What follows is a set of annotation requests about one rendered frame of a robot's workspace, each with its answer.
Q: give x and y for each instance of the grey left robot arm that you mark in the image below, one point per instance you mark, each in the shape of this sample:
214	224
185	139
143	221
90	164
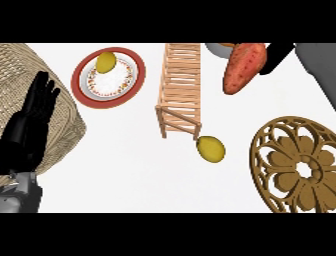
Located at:
9	196

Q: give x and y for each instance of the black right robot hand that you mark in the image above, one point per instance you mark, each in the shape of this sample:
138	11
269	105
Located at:
276	55

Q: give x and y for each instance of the yellow lemon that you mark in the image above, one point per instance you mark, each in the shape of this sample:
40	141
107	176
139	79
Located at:
107	62
211	149

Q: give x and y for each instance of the red rimmed white plate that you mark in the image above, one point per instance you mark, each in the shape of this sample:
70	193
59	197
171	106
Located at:
111	87

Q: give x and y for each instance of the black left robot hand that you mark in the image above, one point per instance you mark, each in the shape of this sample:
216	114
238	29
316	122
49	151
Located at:
28	126

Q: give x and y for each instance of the grey bowl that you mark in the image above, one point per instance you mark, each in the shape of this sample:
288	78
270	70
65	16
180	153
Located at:
217	50

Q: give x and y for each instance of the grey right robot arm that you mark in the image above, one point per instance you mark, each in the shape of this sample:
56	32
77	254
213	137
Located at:
335	76

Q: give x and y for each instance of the wooden tiered shelf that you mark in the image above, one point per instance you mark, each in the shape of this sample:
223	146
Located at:
180	90

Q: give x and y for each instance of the reddish orange sweet potato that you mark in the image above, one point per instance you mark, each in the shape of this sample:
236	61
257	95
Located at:
244	68

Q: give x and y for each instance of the ornate golden brown placemat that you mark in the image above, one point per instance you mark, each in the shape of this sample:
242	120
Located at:
304	166

